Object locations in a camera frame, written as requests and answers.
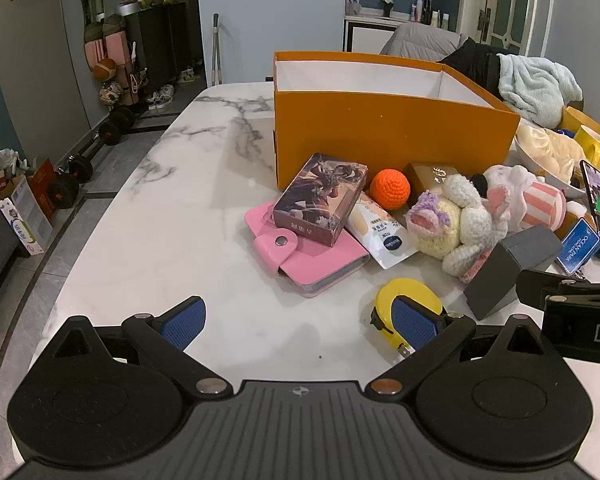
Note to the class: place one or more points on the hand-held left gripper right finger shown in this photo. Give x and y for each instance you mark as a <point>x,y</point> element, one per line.
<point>415,322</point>

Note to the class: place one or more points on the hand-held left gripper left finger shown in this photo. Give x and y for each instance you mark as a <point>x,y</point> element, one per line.
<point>185,322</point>

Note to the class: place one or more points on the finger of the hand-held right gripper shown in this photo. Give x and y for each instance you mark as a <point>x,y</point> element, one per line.
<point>570,289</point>

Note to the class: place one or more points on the yellow tape measure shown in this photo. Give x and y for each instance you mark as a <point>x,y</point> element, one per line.
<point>384,305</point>

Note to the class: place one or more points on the blue card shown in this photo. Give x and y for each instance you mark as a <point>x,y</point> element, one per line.
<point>577,245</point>

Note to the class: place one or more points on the grey box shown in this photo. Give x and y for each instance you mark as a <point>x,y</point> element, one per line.
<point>495,280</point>

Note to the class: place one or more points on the white dog plush striped cup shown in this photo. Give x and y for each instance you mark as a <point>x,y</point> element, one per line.
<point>545,205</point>

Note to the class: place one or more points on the cream crochet bunny doll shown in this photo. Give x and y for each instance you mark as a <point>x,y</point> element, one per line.
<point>440,235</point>

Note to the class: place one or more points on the white printed pouch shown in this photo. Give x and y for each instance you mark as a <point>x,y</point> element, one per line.
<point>380,235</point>

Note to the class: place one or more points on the pink snap wallet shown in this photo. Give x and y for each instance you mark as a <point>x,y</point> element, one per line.
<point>325,265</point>

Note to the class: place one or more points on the orange crochet ball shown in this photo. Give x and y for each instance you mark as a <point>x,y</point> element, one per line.
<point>390,188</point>

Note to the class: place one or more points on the gold brown box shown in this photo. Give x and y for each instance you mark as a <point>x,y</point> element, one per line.
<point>430,175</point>

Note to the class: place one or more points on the purple printed card box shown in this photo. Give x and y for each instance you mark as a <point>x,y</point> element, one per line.
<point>320,190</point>

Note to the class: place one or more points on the orange cardboard box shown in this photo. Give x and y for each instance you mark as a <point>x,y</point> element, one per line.
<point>380,125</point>

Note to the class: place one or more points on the white bowl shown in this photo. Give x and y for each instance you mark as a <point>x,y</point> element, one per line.
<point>562,186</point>

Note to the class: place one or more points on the yellow mug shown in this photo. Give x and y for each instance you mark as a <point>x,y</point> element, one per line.
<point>587,145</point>

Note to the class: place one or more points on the blue plastic object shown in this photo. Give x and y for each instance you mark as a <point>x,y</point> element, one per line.
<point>565,133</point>

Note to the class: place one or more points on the black dumbbell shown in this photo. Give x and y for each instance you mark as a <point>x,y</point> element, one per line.
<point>65,185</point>
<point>116,127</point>

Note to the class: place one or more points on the white blue cardboard box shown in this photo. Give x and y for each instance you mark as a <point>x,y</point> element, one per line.
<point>25,215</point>

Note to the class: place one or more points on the red cardboard box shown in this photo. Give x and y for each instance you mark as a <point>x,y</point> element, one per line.
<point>42,187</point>

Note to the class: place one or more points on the light blue towel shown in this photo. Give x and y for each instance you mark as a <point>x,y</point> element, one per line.
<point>535,85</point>

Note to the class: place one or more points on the white sneakers pair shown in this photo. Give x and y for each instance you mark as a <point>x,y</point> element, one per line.
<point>161,98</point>

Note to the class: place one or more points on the patterned ball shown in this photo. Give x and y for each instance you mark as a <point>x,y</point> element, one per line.
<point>110,93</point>

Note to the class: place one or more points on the white plastic bag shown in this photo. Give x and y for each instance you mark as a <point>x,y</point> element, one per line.
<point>5,159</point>

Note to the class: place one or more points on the black jacket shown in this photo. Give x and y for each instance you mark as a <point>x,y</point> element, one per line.
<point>475,60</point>

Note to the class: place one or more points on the basketball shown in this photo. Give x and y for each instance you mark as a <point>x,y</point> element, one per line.
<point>104,69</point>

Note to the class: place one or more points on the broom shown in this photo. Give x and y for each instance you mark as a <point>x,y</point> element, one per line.
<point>216,50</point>

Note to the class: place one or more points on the black cabinet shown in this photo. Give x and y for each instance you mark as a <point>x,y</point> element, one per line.
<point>160,45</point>

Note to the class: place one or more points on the grey puffer jacket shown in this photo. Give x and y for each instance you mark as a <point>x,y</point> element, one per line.
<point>420,40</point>

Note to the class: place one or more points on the glass panel door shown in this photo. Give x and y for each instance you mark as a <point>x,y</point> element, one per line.
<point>510,5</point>

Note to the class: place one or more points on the white vanity cabinet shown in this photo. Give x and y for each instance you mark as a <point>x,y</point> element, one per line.
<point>370,35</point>

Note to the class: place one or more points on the row of toiletry bottles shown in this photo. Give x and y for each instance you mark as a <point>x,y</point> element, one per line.
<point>427,12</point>

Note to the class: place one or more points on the small potted plant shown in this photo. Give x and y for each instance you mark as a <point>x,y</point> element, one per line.
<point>388,6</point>

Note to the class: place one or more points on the silver pot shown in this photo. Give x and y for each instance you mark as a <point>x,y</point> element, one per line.
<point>128,8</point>

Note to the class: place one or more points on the pink toothbrush cup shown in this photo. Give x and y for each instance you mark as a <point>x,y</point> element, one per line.
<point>353,4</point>

